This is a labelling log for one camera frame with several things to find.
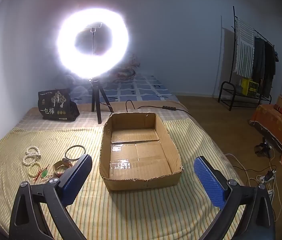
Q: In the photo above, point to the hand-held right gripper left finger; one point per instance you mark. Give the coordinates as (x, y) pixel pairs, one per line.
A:
(77, 177)

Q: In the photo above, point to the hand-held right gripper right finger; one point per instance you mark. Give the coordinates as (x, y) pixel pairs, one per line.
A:
(209, 182)

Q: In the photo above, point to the rose gold wristwatch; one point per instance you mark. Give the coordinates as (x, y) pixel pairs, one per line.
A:
(61, 166)

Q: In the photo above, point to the thin metal bangle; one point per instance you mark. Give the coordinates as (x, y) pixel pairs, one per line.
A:
(75, 145)

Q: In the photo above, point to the cardboard box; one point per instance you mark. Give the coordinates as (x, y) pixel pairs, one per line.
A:
(141, 155)

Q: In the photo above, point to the white power strip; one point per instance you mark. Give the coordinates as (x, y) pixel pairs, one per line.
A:
(268, 176)

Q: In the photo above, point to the small black device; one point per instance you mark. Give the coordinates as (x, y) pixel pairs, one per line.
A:
(262, 148)

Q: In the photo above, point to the beige plaid bed sheet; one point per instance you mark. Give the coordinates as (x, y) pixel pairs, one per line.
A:
(176, 116)

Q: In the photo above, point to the black tripod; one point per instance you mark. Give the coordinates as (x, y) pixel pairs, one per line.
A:
(98, 105)

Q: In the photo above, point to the black printed bag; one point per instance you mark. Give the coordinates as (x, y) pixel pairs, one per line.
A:
(56, 105)

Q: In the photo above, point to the yellow crate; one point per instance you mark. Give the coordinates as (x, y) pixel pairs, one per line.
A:
(249, 86)

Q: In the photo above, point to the dried twig wreath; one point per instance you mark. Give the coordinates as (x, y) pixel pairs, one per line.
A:
(126, 73)

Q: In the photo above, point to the black garment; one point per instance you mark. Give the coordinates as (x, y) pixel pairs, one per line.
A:
(271, 67)

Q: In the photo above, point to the dark green garment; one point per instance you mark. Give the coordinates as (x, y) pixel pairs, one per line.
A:
(259, 57)

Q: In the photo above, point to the striped white towel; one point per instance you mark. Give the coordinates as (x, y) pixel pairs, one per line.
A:
(243, 47)

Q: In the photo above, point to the black clothes rack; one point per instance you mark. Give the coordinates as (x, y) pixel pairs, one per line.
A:
(233, 17)

